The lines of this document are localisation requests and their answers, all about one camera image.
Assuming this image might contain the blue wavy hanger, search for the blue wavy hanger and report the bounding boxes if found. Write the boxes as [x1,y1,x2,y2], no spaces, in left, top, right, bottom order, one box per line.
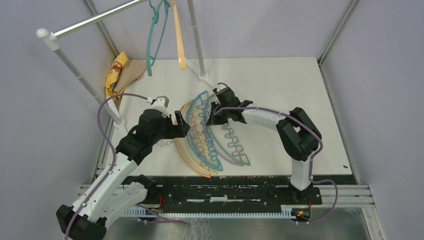
[185,91,223,173]

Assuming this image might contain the green wavy hanger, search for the green wavy hanger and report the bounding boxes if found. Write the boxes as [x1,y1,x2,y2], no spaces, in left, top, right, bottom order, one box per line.
[203,93,252,166]

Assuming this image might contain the beige plastic hanger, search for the beige plastic hanger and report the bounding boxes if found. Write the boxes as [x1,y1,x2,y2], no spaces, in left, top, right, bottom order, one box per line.
[170,0,187,70]

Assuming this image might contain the teal plastic hanger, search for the teal plastic hanger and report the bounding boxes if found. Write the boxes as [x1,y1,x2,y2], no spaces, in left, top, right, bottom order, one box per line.
[146,0,171,77]

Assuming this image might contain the purple wavy hanger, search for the purple wavy hanger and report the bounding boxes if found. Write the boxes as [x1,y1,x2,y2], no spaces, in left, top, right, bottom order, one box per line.
[201,93,250,167]

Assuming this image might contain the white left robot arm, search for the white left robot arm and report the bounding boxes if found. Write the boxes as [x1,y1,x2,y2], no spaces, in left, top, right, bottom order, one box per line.
[56,108,190,240]

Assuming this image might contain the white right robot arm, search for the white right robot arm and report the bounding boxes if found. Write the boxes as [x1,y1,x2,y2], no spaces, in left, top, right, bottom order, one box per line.
[204,87,323,192]

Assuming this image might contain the yellow wavy hanger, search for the yellow wavy hanger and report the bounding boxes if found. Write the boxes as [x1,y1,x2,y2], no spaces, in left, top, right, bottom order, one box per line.
[172,100,219,176]

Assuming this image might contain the orange wavy hanger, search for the orange wavy hanger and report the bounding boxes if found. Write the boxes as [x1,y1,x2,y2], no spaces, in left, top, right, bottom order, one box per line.
[156,101,212,179]

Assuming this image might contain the beige cloth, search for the beige cloth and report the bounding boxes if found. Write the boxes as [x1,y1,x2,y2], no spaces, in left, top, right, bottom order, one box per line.
[113,59,147,93]

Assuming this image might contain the yellow patterned cloth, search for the yellow patterned cloth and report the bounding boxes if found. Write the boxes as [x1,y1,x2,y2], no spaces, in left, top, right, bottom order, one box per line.
[104,51,129,98]

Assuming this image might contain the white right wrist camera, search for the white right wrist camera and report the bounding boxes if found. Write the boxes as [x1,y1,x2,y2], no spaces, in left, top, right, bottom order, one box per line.
[212,84,228,97]

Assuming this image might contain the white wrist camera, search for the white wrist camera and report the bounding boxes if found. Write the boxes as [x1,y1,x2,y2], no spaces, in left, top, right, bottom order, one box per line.
[146,95,170,118]
[212,84,228,97]

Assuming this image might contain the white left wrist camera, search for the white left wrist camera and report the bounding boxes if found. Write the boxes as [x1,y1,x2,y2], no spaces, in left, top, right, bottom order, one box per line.
[146,95,170,118]

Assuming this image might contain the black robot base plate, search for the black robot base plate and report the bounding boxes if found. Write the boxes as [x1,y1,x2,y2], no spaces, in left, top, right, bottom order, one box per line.
[142,175,323,214]

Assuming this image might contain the white slotted cable duct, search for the white slotted cable duct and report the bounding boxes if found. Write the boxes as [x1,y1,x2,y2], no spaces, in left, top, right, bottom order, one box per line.
[122,206,296,220]

